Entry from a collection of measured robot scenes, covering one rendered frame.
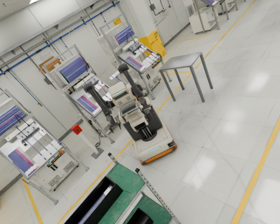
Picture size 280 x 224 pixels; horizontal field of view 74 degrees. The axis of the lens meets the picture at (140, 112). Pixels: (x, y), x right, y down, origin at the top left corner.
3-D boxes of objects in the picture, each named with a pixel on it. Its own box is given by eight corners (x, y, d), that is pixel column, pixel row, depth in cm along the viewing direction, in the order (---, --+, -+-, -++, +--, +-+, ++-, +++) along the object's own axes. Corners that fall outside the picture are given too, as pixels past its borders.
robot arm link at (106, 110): (91, 81, 201) (82, 86, 202) (91, 83, 196) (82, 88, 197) (112, 110, 222) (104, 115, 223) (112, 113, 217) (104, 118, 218)
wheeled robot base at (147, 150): (136, 141, 347) (130, 132, 335) (166, 125, 341) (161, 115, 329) (142, 167, 289) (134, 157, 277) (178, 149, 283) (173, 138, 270)
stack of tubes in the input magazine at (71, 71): (89, 68, 378) (81, 56, 365) (69, 82, 357) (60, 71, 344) (86, 68, 388) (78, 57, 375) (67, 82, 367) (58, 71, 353)
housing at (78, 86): (95, 78, 399) (94, 74, 387) (78, 92, 379) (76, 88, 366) (92, 76, 401) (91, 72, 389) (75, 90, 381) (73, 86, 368)
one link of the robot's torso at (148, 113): (137, 126, 287) (130, 114, 275) (153, 118, 284) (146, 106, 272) (140, 136, 264) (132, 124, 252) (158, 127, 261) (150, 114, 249)
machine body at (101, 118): (127, 117, 438) (113, 97, 407) (106, 138, 409) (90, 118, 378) (113, 114, 487) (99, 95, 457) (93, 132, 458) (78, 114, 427)
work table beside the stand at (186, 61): (204, 102, 347) (190, 65, 307) (173, 101, 397) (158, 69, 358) (213, 87, 368) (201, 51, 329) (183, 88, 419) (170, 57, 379)
